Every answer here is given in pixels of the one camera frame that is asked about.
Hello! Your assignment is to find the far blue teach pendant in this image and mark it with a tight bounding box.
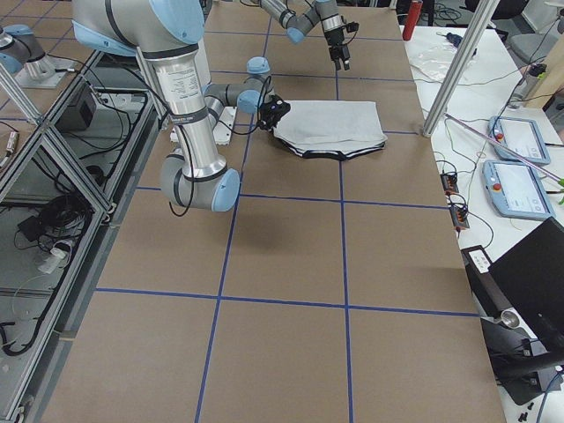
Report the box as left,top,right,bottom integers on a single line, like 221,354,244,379
488,116,551,165

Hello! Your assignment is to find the blue teach pendant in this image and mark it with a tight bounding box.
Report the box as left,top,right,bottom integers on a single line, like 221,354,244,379
488,116,551,165
482,160,555,221

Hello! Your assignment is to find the orange grey usb hub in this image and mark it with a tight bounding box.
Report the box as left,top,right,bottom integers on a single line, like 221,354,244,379
440,173,459,196

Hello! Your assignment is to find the red cylinder bottle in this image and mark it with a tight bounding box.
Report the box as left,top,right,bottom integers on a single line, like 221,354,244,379
402,0,423,41

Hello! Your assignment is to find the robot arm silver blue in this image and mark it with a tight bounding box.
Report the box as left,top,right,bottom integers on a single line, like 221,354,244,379
252,0,360,71
72,1,271,212

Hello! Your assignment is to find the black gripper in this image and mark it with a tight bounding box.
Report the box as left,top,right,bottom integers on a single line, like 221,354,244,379
323,26,350,71

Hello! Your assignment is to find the aluminium frame post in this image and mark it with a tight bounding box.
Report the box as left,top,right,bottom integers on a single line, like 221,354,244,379
421,0,500,137

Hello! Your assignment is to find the metal reacher grabber tool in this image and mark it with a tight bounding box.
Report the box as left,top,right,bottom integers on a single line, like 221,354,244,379
443,112,564,189

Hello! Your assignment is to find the clear plastic bag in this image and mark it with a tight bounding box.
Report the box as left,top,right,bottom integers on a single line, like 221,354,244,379
409,44,457,82

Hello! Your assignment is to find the near blue teach pendant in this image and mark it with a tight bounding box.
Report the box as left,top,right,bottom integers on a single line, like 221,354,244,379
482,160,555,221

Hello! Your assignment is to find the white grey cartoon t-shirt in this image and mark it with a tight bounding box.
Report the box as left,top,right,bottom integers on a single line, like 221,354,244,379
273,100,388,161

